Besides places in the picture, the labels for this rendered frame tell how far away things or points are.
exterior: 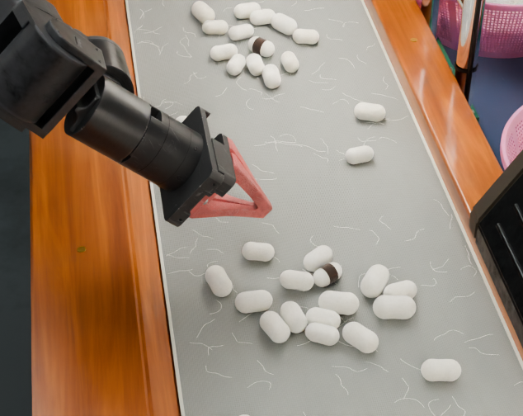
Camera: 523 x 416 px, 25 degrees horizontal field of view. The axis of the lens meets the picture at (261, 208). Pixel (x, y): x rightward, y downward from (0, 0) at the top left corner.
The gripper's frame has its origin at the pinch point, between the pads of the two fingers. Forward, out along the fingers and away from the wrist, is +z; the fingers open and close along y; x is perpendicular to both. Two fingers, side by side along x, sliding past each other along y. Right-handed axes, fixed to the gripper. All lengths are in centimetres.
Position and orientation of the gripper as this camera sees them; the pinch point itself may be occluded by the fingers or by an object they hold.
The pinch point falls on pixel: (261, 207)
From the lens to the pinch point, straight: 108.6
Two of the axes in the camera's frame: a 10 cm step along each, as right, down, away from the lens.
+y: -1.6, -6.2, 7.7
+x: -6.5, 6.5, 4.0
